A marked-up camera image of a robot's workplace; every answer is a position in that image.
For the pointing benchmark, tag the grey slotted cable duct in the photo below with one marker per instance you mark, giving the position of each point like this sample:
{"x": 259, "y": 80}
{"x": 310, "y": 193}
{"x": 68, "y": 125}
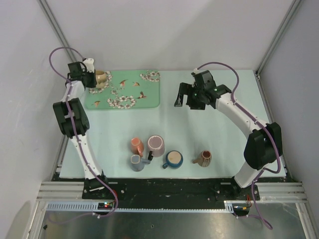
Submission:
{"x": 101, "y": 207}

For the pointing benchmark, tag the salmon pink mug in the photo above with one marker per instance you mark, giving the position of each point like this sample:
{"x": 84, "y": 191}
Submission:
{"x": 137, "y": 146}

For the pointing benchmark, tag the dark blue mug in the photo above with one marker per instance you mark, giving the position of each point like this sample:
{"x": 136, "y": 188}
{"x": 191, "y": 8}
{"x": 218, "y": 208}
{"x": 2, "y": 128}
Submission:
{"x": 173, "y": 159}

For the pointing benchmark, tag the brown striped mug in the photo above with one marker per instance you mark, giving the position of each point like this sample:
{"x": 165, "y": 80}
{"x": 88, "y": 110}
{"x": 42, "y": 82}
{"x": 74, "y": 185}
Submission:
{"x": 203, "y": 159}

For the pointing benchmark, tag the grey blue small mug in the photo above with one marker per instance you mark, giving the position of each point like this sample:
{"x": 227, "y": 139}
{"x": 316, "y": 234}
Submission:
{"x": 138, "y": 163}

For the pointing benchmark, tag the lilac mug black handle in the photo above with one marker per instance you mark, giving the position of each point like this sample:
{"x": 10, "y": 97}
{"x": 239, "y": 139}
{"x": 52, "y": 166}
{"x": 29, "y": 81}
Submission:
{"x": 156, "y": 147}

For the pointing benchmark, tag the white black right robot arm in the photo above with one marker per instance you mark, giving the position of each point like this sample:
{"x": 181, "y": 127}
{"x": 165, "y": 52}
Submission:
{"x": 264, "y": 140}

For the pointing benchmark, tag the green floral placemat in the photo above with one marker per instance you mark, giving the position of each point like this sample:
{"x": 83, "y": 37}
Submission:
{"x": 126, "y": 89}

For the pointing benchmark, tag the left aluminium frame post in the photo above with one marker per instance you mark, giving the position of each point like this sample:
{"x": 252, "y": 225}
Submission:
{"x": 64, "y": 44}

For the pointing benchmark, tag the beige round mug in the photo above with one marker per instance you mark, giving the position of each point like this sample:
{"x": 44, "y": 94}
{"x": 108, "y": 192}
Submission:
{"x": 101, "y": 79}

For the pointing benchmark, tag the aluminium front rail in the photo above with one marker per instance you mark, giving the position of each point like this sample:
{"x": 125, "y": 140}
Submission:
{"x": 269, "y": 192}

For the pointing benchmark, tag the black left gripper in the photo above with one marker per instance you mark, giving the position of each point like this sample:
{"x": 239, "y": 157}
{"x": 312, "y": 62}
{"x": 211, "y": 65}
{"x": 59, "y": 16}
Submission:
{"x": 92, "y": 84}

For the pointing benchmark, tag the right aluminium frame post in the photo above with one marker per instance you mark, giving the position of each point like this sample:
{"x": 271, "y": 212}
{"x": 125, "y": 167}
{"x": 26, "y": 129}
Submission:
{"x": 283, "y": 27}

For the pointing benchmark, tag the aluminium frame post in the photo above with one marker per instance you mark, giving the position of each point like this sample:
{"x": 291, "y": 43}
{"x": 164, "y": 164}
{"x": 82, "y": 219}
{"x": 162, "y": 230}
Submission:
{"x": 64, "y": 44}
{"x": 283, "y": 27}

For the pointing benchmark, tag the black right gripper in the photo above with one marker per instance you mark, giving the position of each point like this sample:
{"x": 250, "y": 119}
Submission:
{"x": 185, "y": 89}

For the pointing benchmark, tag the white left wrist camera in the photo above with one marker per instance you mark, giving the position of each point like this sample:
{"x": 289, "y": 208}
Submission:
{"x": 89, "y": 63}

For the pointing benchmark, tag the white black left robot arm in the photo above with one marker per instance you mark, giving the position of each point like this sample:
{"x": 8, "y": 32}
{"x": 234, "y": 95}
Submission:
{"x": 73, "y": 121}

